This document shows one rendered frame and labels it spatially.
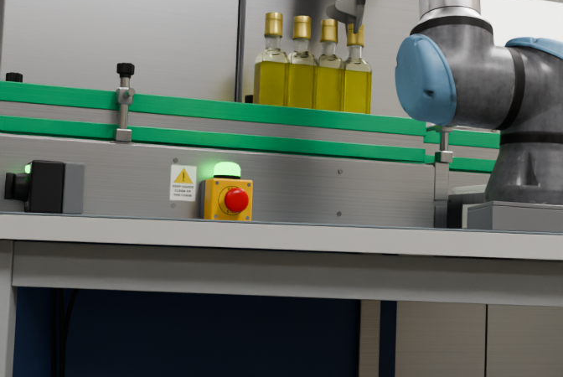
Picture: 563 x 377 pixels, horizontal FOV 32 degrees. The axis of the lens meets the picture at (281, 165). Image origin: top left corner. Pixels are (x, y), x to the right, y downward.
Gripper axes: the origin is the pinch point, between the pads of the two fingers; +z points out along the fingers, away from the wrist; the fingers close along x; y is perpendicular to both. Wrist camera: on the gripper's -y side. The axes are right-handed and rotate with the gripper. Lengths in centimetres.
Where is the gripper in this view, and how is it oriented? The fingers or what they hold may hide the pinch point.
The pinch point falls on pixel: (355, 28)
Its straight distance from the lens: 195.1
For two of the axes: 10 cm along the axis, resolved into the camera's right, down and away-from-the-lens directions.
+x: 2.4, -0.7, -9.7
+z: -0.4, 10.0, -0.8
